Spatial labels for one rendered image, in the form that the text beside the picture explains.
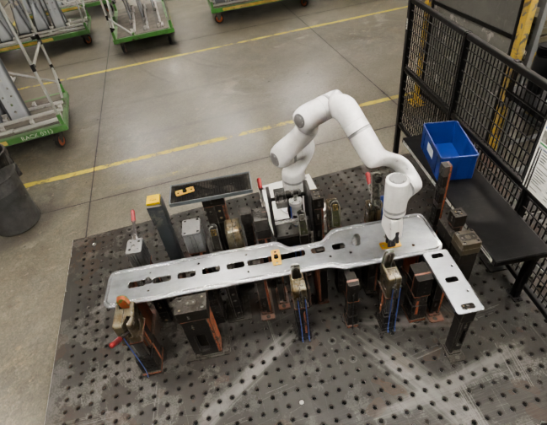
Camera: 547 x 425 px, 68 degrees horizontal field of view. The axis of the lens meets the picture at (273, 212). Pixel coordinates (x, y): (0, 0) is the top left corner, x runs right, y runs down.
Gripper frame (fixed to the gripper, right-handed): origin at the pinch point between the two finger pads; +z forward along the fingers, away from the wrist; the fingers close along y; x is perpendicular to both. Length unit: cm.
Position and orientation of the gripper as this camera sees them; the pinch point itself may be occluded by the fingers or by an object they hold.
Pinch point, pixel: (390, 240)
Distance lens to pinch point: 169.3
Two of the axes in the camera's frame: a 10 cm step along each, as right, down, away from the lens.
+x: 9.8, -1.8, 0.3
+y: 1.4, 6.5, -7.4
